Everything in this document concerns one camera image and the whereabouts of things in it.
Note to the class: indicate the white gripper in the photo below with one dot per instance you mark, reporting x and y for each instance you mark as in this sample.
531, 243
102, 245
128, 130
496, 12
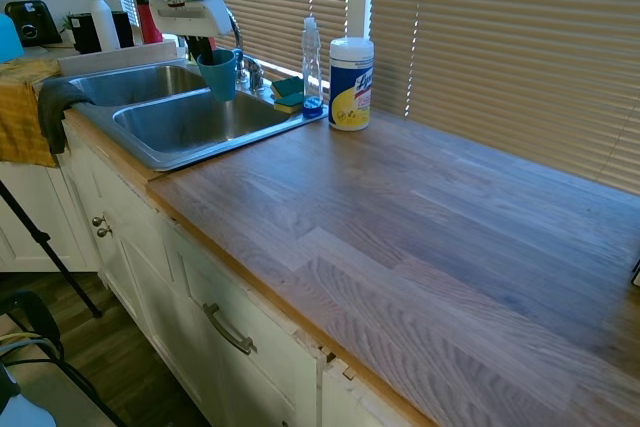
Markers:
200, 17

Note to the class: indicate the teal plastic cup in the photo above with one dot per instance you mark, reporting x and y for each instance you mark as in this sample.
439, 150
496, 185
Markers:
222, 79

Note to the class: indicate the stainless steel double sink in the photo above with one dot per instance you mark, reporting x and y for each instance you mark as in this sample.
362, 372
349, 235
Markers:
200, 122

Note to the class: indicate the chrome kitchen faucet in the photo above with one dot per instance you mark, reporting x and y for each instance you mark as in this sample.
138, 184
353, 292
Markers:
239, 39

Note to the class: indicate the orange red spray bottle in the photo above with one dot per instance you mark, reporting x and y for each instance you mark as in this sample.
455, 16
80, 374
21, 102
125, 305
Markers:
149, 24

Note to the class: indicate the black canister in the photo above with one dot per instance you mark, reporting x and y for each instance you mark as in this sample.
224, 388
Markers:
86, 33
123, 29

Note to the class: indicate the tan horizontal window blind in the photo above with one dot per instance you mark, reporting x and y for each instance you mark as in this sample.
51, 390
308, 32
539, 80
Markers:
510, 47
280, 2

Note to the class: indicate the yellow green sponge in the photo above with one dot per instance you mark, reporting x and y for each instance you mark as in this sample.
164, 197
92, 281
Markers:
287, 86
289, 103

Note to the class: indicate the white tall bottle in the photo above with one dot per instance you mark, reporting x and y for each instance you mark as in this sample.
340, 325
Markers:
106, 22

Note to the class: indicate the clear dish soap bottle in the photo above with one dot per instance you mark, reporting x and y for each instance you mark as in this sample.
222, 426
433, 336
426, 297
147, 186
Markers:
312, 72

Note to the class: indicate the disinfecting wipes canister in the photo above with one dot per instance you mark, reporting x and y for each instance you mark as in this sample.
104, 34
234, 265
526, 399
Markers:
351, 87

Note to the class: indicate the grey dish cloth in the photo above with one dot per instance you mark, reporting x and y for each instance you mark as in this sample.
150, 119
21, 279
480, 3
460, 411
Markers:
55, 107

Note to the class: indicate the black toaster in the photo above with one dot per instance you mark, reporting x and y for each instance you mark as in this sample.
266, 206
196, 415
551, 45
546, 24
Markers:
32, 22

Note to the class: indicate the yellow patterned towel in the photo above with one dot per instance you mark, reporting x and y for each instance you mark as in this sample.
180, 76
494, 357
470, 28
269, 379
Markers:
20, 112

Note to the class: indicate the light blue object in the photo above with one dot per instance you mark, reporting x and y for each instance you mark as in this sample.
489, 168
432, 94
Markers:
9, 39

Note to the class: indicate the round metal cabinet knob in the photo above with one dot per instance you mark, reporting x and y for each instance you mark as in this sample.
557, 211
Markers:
104, 232
98, 221

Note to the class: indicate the white kitchen cabinet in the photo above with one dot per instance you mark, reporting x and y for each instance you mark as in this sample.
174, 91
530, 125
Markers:
200, 297

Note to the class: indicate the black tripod leg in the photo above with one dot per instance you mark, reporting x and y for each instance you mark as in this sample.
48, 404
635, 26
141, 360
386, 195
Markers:
47, 247

